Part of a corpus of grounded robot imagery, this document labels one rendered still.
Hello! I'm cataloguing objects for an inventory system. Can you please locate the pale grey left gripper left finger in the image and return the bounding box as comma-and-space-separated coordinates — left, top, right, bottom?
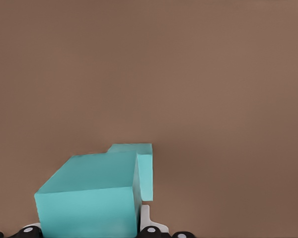
12, 222, 43, 238

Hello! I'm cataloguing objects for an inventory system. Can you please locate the blue cube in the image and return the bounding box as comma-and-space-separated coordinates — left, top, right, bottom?
34, 150, 143, 238
107, 143, 154, 202

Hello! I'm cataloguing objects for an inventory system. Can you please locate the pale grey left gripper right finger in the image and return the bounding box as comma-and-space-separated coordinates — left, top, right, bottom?
138, 204, 170, 238

